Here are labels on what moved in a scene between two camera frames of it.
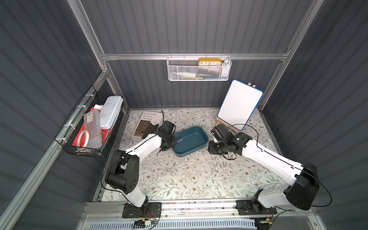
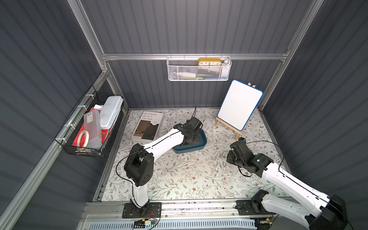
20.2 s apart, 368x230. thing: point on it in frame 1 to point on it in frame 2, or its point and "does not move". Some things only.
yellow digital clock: [210, 62] does not move
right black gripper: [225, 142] to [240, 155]
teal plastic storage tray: [189, 141] does not move
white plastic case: [111, 106] does not move
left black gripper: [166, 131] to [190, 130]
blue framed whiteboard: [239, 104] does not move
